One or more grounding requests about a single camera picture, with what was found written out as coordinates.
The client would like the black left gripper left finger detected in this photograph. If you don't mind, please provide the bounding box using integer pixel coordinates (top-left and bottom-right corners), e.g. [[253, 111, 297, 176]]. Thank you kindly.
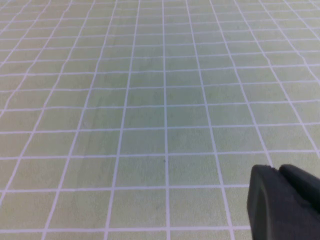
[[246, 164, 320, 240]]

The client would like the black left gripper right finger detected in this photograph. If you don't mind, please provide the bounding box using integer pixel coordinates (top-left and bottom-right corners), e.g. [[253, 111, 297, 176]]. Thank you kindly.
[[278, 164, 320, 214]]

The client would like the green white-grid tablecloth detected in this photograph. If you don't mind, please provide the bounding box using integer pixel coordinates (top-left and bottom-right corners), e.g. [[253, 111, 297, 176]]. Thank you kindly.
[[0, 0, 320, 240]]

